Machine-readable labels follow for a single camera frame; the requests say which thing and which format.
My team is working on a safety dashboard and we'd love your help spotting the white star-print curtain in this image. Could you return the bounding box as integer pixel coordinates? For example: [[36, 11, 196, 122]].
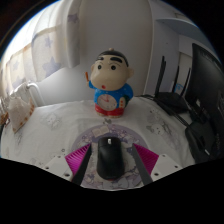
[[0, 0, 83, 98]]

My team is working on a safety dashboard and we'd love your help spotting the cartoon boy figure clock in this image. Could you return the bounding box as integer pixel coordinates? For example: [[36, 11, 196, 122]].
[[85, 48, 135, 119]]

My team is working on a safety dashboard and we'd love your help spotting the white wall shelf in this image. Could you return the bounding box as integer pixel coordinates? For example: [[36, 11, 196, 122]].
[[154, 18, 208, 48]]

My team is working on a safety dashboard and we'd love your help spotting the black computer mouse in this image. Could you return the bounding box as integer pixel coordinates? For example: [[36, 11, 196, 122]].
[[96, 135, 125, 181]]

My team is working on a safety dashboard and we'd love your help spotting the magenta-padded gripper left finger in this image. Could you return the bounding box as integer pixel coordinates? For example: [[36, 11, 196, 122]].
[[43, 143, 93, 186]]

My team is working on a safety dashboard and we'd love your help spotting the white printed tablecloth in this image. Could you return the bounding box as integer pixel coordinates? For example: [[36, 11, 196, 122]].
[[0, 96, 196, 190]]

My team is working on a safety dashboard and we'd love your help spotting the white radiator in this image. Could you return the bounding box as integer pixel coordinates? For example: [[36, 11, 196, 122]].
[[9, 81, 46, 108]]

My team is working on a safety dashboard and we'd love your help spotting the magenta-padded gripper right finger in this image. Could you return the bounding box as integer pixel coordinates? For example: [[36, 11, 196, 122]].
[[131, 143, 183, 186]]

